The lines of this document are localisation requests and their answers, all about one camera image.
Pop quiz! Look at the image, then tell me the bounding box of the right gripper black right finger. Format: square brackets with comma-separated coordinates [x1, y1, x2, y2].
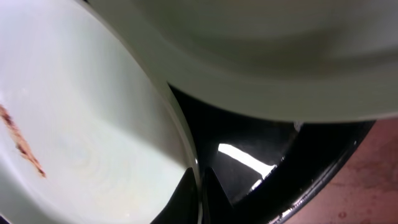
[202, 167, 234, 224]

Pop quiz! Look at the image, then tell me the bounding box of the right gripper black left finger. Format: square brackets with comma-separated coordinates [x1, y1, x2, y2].
[151, 167, 199, 224]

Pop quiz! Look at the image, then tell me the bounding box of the light blue plate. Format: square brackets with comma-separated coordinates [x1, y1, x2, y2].
[1, 1, 200, 223]

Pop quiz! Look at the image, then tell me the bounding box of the pale green plate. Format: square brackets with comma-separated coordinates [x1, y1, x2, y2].
[90, 0, 397, 122]

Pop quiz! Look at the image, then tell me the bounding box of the round black tray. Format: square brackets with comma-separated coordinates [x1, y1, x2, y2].
[172, 88, 373, 223]

